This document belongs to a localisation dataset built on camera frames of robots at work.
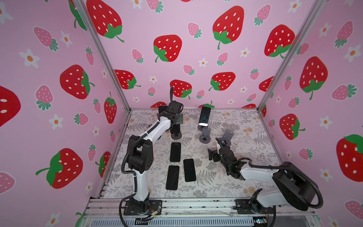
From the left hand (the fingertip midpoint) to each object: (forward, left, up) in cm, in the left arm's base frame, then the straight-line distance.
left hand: (177, 117), depth 96 cm
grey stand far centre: (+4, -18, -17) cm, 25 cm away
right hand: (-19, -25, -8) cm, 32 cm away
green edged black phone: (+5, -20, -4) cm, 21 cm away
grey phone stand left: (-5, +1, -15) cm, 16 cm away
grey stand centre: (-9, -20, -11) cm, 25 cm away
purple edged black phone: (-36, +1, -15) cm, 39 cm away
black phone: (-7, -3, +6) cm, 10 cm away
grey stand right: (-11, -35, -7) cm, 37 cm away
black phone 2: (-18, +1, -16) cm, 24 cm away
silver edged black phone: (-31, -9, -15) cm, 36 cm away
